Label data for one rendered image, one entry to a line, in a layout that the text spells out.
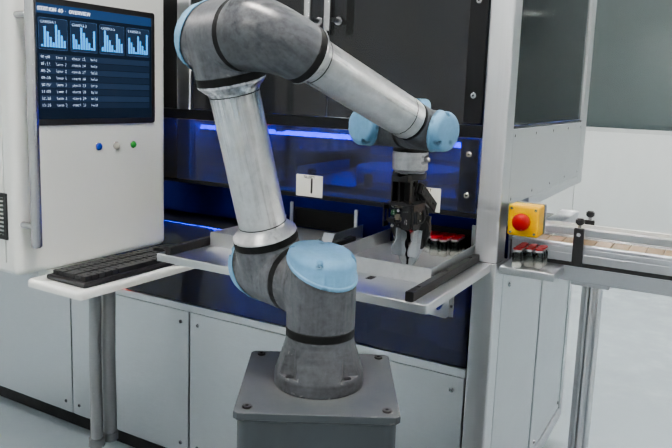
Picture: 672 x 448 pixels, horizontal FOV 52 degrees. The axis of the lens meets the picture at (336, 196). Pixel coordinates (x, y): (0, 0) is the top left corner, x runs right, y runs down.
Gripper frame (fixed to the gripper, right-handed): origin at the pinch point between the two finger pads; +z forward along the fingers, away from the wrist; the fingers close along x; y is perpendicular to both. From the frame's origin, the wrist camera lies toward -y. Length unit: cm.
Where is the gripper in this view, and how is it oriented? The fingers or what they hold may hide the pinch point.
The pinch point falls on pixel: (409, 262)
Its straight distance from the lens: 152.9
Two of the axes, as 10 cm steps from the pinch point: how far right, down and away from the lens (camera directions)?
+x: 8.7, 1.0, -4.9
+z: -0.3, 9.9, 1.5
